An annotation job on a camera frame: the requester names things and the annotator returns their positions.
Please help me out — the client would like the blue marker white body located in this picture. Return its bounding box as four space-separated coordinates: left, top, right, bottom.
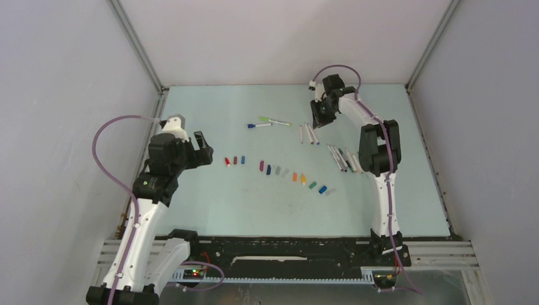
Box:
331 145 349 172

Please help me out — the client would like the yellow capped marker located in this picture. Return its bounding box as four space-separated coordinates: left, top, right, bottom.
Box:
351 154 363 173

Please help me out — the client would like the orange capped marker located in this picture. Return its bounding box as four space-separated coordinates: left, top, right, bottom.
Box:
345 149 358 173

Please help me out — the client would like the dark blue capped marker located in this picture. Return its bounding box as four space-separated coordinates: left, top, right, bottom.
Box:
247 123 273 129

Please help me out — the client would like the light green marker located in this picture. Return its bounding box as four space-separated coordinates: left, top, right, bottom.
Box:
259 116 292 126

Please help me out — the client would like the dark green thin pen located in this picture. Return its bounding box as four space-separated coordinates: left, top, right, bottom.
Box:
338 148 355 173

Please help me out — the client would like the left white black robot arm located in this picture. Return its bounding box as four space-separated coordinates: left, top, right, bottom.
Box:
86 131 214 304

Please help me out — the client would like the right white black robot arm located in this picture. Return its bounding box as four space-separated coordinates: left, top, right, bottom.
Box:
309 74 402 266

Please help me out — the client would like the brown capped marker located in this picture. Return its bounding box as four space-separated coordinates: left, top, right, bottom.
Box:
304 123 315 145

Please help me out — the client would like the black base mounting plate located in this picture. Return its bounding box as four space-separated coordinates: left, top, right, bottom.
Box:
161 236 412 280

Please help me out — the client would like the left controller board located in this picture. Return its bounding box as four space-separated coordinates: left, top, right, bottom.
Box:
182 269 205 280

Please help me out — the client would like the controller board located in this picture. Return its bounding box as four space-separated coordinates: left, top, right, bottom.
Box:
182 269 205 280
373 273 398 292

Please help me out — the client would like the right controller board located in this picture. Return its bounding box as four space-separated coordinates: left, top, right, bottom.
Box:
373 273 398 292

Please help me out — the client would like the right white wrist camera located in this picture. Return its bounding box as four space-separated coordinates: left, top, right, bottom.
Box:
309 80 325 102

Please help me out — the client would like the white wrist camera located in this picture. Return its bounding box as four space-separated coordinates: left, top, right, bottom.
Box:
309 80 325 102
160 114 190 142

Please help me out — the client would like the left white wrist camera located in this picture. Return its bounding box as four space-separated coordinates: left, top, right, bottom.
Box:
160 114 190 142

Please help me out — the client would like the left aluminium frame rail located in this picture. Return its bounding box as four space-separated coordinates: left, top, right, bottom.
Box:
107 0 169 228

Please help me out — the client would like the aluminium frame rail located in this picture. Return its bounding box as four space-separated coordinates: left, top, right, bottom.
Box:
107 0 169 228
406 0 462 93

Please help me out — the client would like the right aluminium frame rail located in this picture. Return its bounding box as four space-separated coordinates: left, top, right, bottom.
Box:
406 0 462 93

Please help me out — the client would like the grey slotted cable duct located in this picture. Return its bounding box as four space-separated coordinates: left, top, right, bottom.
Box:
168 269 374 285

